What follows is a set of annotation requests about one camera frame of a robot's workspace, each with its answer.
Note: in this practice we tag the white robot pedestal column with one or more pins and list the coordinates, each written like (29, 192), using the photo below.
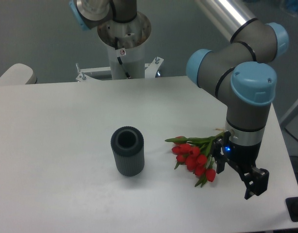
(125, 42)

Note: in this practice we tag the dark grey ribbed vase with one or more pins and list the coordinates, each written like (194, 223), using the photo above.
(127, 145)

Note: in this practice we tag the red tulip bouquet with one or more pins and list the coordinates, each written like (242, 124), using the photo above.
(196, 154)

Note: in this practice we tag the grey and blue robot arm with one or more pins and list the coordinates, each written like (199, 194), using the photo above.
(239, 75)

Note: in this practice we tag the white furniture at right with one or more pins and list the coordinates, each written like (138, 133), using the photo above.
(288, 116)

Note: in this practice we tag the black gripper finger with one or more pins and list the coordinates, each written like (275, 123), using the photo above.
(256, 180)
(217, 152)

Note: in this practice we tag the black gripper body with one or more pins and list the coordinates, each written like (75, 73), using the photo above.
(242, 148)

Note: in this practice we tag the black box at table edge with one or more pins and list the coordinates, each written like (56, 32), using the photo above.
(292, 206)

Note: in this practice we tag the white chair backrest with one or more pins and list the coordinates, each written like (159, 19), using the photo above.
(18, 74)

